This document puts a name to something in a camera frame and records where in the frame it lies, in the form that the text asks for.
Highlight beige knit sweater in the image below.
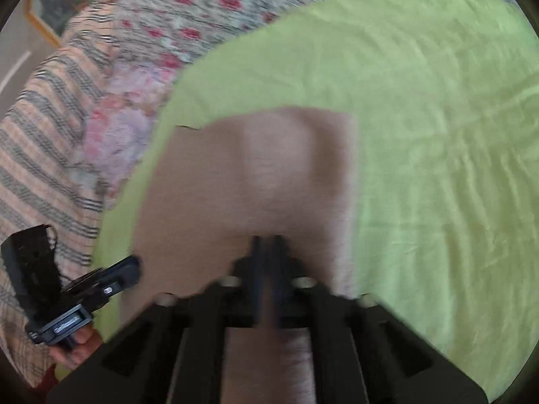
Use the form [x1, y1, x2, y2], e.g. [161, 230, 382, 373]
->
[120, 106, 359, 404]

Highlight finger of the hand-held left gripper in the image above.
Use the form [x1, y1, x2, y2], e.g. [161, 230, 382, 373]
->
[62, 255, 142, 296]

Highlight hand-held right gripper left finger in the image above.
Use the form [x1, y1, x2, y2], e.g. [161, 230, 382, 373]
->
[46, 236, 265, 404]

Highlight framed wall picture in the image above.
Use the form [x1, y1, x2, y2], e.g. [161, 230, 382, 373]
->
[24, 0, 131, 49]

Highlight person's left hand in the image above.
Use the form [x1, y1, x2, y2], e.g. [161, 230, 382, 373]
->
[50, 325, 105, 368]

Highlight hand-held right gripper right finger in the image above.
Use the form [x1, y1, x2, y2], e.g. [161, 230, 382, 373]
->
[269, 235, 489, 404]

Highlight red floral quilt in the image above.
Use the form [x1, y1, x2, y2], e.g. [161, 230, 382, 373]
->
[114, 0, 518, 72]

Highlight pastel floral pillow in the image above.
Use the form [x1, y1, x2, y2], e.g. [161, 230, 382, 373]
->
[78, 57, 180, 211]

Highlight light green bed sheet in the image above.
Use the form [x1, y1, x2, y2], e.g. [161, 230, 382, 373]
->
[55, 0, 539, 396]

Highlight plaid blanket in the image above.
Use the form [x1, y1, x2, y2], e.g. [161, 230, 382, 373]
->
[0, 2, 127, 388]

